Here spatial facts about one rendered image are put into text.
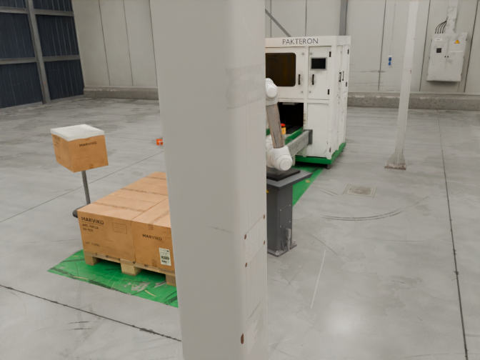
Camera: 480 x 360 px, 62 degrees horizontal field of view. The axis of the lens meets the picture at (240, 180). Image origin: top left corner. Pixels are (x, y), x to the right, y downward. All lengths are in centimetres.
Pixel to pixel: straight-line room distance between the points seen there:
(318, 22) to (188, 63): 1231
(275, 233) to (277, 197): 37
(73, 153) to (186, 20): 421
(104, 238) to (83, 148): 132
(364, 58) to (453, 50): 227
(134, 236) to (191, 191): 294
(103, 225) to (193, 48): 324
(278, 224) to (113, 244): 150
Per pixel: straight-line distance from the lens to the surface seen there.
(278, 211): 372
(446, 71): 1223
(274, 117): 335
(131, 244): 359
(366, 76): 1259
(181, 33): 55
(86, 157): 475
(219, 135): 54
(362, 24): 1258
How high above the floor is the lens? 192
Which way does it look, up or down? 19 degrees down
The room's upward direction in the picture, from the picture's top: 2 degrees counter-clockwise
